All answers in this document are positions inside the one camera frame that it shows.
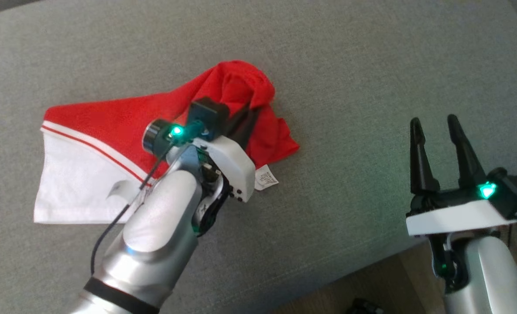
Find black cable teal plug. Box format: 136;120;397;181
90;122;206;276

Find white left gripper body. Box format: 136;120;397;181
199;135;256;204

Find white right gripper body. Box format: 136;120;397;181
406;183;517;237

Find grey sofa seat cushion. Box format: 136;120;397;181
0;0;517;314

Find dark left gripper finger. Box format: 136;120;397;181
227;102;253;134
240;109;261;151

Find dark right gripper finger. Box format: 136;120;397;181
410;117;440;195
447;114;488;189

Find red white sports jersey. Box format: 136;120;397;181
34;60;301;225

